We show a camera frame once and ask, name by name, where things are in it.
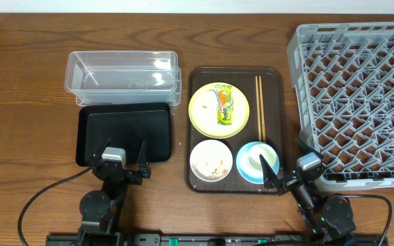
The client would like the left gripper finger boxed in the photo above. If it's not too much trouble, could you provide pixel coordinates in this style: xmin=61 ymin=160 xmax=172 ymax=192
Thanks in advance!
xmin=136 ymin=141 xmax=151 ymax=178
xmin=91 ymin=138 xmax=110 ymax=160

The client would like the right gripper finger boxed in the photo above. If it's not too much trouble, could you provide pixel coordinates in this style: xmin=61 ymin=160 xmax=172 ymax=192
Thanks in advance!
xmin=296 ymin=138 xmax=323 ymax=159
xmin=259 ymin=154 xmax=278 ymax=189

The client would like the green orange snack wrapper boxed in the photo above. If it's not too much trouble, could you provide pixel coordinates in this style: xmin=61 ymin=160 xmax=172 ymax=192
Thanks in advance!
xmin=215 ymin=84 xmax=233 ymax=125

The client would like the white paper cup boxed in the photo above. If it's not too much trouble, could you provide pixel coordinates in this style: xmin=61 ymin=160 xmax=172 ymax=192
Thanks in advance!
xmin=248 ymin=143 xmax=279 ymax=172

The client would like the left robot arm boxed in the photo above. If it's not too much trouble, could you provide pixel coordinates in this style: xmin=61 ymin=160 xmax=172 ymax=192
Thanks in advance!
xmin=76 ymin=141 xmax=151 ymax=245

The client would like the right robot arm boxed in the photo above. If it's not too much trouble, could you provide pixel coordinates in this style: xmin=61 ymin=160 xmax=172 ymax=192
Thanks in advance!
xmin=259 ymin=139 xmax=356 ymax=245

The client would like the grey dishwasher rack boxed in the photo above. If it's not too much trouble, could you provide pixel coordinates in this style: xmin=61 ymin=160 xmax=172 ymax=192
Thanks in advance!
xmin=287 ymin=22 xmax=394 ymax=191

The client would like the light blue bowl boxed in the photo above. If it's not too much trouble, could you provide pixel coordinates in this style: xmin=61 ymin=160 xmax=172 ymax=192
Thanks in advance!
xmin=236 ymin=141 xmax=280 ymax=185

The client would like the black plastic tray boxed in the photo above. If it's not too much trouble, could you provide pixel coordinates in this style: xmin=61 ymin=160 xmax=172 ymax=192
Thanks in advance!
xmin=75 ymin=102 xmax=172 ymax=167

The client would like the right wooden chopstick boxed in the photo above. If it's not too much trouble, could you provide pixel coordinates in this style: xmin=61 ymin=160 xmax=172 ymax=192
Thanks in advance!
xmin=258 ymin=76 xmax=266 ymax=142

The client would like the wooden chopstick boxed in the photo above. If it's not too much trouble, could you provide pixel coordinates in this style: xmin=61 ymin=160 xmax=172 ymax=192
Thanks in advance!
xmin=258 ymin=76 xmax=266 ymax=142
xmin=255 ymin=76 xmax=262 ymax=141

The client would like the white bowl with food scraps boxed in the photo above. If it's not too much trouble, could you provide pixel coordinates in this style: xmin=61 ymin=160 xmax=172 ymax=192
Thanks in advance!
xmin=189 ymin=139 xmax=233 ymax=182

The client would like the left wooden chopstick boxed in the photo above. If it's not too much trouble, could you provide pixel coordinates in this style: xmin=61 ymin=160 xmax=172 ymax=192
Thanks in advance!
xmin=255 ymin=76 xmax=262 ymax=141

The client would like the dark brown serving tray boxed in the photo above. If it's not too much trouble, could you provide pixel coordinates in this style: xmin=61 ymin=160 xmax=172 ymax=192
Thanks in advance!
xmin=185 ymin=67 xmax=289 ymax=195

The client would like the yellow plate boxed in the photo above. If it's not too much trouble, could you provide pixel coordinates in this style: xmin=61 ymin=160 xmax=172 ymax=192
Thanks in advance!
xmin=188 ymin=82 xmax=250 ymax=139

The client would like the clear plastic bin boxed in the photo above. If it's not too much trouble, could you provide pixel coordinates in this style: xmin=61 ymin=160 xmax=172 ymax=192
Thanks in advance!
xmin=64 ymin=51 xmax=182 ymax=107

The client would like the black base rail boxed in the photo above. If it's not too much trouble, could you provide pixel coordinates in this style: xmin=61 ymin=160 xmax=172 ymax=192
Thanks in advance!
xmin=45 ymin=233 xmax=389 ymax=246

